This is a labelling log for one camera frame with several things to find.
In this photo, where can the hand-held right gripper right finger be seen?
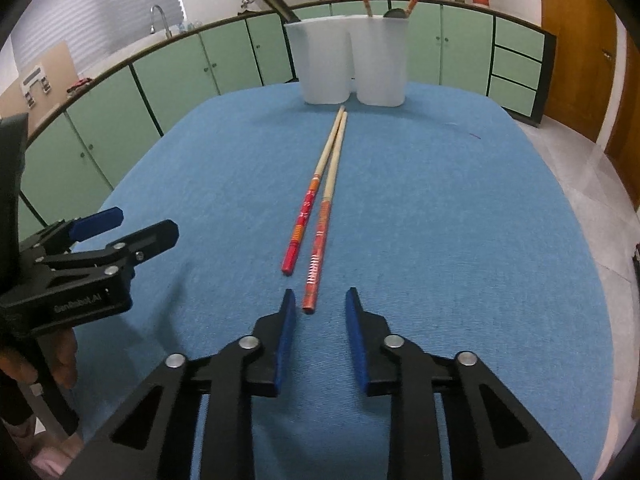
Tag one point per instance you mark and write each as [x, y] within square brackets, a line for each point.
[357, 345]

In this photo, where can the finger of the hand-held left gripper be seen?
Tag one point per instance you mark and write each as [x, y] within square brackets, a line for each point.
[97, 220]
[155, 237]

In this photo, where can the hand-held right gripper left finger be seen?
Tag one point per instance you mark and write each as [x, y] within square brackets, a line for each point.
[282, 355]

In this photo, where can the orange patterned chopstick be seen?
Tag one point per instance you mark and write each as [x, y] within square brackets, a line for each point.
[316, 255]

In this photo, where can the red patterned chopstick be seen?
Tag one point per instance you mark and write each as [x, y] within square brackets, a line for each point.
[299, 230]

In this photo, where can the white plastic container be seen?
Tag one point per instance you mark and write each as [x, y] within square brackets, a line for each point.
[380, 65]
[320, 65]

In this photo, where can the person's left hand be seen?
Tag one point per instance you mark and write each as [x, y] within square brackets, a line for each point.
[65, 355]

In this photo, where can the small red toy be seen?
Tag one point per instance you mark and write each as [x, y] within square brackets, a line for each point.
[79, 83]

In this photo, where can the green kitchen base cabinet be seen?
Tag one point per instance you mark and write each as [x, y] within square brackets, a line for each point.
[165, 80]

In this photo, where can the pink cloth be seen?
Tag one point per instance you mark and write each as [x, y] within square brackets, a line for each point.
[47, 461]

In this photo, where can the cardboard sheet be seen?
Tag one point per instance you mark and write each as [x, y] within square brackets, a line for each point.
[60, 60]

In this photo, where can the metal faucet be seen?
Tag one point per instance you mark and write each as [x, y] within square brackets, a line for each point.
[160, 17]

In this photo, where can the window blinds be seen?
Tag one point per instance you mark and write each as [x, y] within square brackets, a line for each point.
[100, 5]

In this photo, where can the black appliance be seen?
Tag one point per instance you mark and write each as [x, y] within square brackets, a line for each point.
[637, 260]

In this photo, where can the dark spoon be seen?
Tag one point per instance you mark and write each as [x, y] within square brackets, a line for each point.
[395, 12]

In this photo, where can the wooden door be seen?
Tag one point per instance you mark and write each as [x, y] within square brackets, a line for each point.
[575, 35]
[630, 110]

